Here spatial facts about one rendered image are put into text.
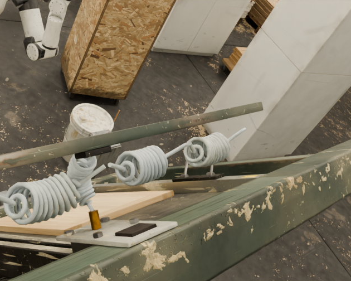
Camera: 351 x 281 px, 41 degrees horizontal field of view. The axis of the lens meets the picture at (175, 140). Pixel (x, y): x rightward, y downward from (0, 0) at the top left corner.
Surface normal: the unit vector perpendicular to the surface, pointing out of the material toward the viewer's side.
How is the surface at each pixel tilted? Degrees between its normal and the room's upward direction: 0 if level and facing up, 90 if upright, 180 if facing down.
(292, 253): 0
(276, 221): 38
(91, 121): 0
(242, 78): 90
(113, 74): 90
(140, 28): 90
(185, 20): 90
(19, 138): 0
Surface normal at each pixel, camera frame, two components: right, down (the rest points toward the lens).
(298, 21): -0.77, 0.05
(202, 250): 0.71, -0.10
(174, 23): 0.47, 0.73
